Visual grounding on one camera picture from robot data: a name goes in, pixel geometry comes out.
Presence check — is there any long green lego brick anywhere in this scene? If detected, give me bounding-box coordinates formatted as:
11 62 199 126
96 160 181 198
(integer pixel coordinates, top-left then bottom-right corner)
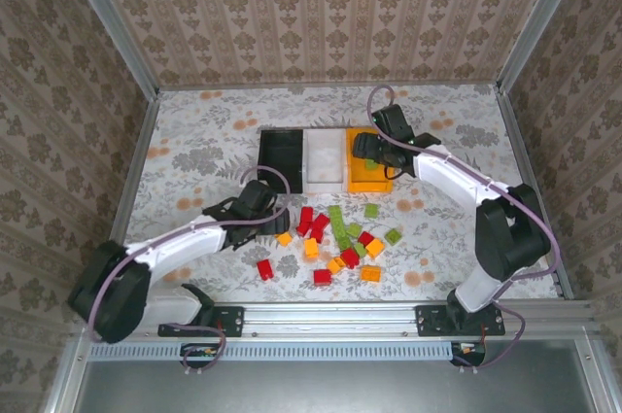
332 221 352 252

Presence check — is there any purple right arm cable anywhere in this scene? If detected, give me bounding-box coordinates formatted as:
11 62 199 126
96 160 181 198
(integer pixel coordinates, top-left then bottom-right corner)
366 85 561 375

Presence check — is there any black plastic container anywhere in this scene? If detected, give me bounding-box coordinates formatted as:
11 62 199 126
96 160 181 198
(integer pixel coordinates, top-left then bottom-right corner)
257 128 306 194

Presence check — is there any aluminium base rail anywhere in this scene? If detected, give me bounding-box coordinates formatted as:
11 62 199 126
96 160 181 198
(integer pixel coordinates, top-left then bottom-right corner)
145 299 597 340

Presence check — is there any grey slotted cable duct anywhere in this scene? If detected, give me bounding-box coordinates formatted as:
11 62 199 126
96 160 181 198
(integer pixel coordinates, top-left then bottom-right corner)
88 338 458 362

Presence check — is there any black connector box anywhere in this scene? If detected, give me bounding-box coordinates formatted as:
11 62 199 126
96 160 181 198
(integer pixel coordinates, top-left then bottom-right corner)
180 342 220 368
450 342 487 366

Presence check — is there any grey metal panel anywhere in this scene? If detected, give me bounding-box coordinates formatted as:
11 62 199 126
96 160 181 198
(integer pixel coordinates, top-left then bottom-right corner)
72 339 608 413

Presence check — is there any floral tablecloth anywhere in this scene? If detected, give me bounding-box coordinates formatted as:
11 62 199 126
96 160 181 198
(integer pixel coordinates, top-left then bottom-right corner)
123 84 560 305

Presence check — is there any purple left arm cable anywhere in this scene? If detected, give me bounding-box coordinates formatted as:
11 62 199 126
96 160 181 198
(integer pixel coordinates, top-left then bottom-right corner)
86 165 293 376

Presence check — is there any orange plastic container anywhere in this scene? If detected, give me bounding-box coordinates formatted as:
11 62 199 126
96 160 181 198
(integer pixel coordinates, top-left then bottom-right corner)
345 126 396 194

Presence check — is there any aluminium side rail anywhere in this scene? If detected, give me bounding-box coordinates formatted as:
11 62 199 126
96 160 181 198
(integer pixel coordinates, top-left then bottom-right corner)
495 85 575 301
110 91 161 247

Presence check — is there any aluminium frame post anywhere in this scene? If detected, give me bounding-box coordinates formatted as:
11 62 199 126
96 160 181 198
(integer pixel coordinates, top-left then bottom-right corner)
495 0 593 93
54 0 161 101

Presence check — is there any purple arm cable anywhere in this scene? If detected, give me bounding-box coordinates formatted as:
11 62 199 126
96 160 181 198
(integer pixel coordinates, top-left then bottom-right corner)
86 165 293 376
366 85 561 375

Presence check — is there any white plastic container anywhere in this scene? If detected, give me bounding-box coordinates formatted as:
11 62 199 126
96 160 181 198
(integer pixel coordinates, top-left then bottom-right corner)
301 127 350 194

